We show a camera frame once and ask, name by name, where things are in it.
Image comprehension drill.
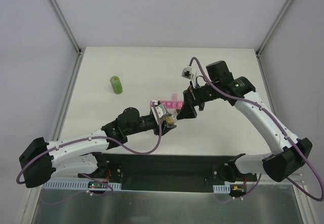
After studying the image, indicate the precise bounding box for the clear pill bottle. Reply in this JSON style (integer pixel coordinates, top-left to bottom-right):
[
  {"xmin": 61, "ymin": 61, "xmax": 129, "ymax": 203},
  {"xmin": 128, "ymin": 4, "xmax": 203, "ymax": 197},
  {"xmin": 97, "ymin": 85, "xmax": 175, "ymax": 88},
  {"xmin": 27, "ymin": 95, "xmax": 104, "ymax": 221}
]
[{"xmin": 164, "ymin": 108, "xmax": 180, "ymax": 125}]

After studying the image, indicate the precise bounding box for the pink weekly pill organizer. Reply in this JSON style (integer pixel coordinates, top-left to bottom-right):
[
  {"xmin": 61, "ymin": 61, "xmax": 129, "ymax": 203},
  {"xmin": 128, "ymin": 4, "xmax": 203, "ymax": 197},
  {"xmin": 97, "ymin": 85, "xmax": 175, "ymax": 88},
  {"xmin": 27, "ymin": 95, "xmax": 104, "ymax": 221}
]
[{"xmin": 149, "ymin": 93, "xmax": 184, "ymax": 110}]

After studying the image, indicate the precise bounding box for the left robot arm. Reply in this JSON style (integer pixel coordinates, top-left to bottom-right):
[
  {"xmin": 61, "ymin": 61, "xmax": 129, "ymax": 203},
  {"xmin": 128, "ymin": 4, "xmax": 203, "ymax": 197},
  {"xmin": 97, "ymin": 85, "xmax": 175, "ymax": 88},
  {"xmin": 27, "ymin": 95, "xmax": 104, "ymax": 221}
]
[{"xmin": 16, "ymin": 105, "xmax": 177, "ymax": 188}]

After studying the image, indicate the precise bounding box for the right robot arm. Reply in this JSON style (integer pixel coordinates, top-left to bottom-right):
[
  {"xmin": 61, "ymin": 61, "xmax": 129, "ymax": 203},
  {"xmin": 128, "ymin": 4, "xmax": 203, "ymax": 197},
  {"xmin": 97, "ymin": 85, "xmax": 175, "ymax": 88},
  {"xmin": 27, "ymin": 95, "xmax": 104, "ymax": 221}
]
[{"xmin": 177, "ymin": 61, "xmax": 312, "ymax": 182}]

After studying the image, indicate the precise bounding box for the green cylindrical bottle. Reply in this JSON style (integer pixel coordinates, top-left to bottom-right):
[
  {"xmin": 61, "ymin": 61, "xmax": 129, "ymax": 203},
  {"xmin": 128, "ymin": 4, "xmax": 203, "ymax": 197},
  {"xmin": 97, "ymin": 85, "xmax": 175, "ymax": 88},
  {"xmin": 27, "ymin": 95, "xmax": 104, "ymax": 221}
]
[{"xmin": 110, "ymin": 76, "xmax": 123, "ymax": 95}]

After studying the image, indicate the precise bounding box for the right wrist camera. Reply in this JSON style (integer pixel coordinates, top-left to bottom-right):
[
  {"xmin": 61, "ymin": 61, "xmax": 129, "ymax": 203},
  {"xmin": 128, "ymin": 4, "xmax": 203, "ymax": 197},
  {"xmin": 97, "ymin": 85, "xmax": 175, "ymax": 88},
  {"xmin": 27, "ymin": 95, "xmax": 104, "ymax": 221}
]
[{"xmin": 181, "ymin": 65, "xmax": 197, "ymax": 87}]

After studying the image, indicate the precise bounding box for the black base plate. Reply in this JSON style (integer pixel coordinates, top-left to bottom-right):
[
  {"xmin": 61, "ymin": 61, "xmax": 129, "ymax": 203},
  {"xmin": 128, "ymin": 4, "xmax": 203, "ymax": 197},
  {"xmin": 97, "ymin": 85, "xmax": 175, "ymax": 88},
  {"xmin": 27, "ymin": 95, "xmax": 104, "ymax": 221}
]
[{"xmin": 77, "ymin": 154, "xmax": 262, "ymax": 192}]

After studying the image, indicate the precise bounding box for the right white cable duct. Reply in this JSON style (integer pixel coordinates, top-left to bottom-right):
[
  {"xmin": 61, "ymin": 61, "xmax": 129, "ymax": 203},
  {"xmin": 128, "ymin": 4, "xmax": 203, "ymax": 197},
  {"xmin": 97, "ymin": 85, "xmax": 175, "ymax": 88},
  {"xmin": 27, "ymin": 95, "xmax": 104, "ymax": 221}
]
[{"xmin": 213, "ymin": 184, "xmax": 231, "ymax": 194}]

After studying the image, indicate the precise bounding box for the white cable duct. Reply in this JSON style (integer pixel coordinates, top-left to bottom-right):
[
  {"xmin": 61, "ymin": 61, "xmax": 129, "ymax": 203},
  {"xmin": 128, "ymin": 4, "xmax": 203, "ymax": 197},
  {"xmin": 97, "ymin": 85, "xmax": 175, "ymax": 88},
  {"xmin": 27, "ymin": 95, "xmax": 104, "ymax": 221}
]
[
  {"xmin": 213, "ymin": 184, "xmax": 231, "ymax": 194},
  {"xmin": 43, "ymin": 180, "xmax": 110, "ymax": 191}
]

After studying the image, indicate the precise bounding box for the left white cable duct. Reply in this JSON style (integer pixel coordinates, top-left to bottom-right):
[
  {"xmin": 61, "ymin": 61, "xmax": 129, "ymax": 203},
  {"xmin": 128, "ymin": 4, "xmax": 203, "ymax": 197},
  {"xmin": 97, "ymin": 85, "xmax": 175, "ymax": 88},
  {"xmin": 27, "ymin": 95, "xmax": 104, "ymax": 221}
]
[{"xmin": 43, "ymin": 180, "xmax": 110, "ymax": 191}]

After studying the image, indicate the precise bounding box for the left aluminium frame post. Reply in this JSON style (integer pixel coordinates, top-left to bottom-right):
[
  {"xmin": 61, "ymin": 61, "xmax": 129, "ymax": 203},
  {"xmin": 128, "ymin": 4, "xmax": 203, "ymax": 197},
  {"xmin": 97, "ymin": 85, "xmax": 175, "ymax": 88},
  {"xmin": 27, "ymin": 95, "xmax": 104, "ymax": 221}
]
[{"xmin": 48, "ymin": 0, "xmax": 82, "ymax": 56}]

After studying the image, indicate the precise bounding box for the aluminium frame post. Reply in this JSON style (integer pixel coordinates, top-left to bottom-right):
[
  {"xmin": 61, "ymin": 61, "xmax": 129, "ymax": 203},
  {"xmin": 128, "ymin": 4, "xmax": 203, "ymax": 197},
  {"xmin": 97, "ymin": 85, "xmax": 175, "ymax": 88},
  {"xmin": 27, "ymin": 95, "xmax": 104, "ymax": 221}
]
[
  {"xmin": 48, "ymin": 0, "xmax": 82, "ymax": 56},
  {"xmin": 256, "ymin": 0, "xmax": 295, "ymax": 58}
]

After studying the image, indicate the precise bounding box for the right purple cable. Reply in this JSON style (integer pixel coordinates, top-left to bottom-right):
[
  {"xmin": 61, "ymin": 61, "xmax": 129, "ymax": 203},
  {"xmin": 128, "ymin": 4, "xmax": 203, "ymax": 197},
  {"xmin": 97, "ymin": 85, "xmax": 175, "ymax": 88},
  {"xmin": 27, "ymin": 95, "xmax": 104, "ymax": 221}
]
[{"xmin": 189, "ymin": 57, "xmax": 324, "ymax": 201}]

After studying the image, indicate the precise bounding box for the purple cable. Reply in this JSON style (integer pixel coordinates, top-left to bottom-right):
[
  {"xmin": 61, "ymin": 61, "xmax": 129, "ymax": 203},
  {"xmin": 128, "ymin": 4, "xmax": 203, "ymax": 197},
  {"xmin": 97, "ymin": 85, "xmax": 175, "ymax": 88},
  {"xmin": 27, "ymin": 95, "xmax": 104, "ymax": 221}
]
[
  {"xmin": 16, "ymin": 102, "xmax": 163, "ymax": 204},
  {"xmin": 189, "ymin": 57, "xmax": 324, "ymax": 201}
]

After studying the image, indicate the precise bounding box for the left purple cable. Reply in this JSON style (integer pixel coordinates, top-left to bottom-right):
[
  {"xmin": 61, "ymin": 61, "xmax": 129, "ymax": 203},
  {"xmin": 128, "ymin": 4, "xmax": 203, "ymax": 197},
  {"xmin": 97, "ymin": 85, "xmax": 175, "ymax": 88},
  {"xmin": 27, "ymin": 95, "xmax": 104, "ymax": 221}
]
[{"xmin": 16, "ymin": 102, "xmax": 163, "ymax": 204}]

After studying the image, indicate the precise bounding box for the right aluminium frame post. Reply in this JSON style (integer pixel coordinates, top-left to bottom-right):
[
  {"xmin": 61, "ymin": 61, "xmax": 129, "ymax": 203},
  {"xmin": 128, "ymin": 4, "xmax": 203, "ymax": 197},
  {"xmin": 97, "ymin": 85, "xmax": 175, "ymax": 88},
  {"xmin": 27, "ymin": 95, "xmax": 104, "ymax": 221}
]
[{"xmin": 256, "ymin": 0, "xmax": 295, "ymax": 58}]

